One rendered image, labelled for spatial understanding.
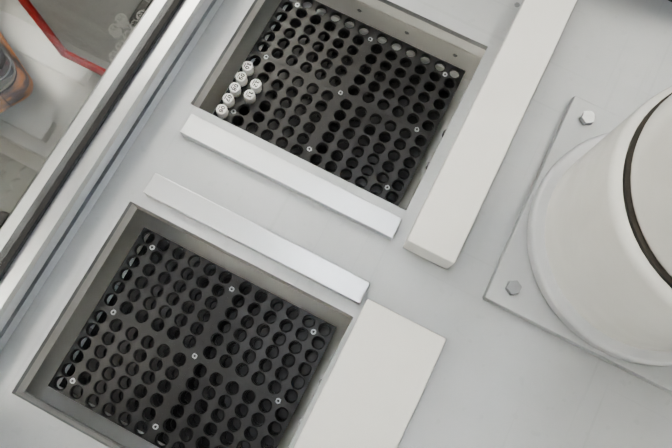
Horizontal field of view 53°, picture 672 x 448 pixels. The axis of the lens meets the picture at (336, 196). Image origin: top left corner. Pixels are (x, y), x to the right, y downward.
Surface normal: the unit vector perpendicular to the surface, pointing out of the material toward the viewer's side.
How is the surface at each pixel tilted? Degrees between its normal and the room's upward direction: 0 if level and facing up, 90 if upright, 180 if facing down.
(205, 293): 0
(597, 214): 90
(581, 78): 0
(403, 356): 0
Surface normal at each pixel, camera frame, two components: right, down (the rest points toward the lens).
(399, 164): 0.03, -0.27
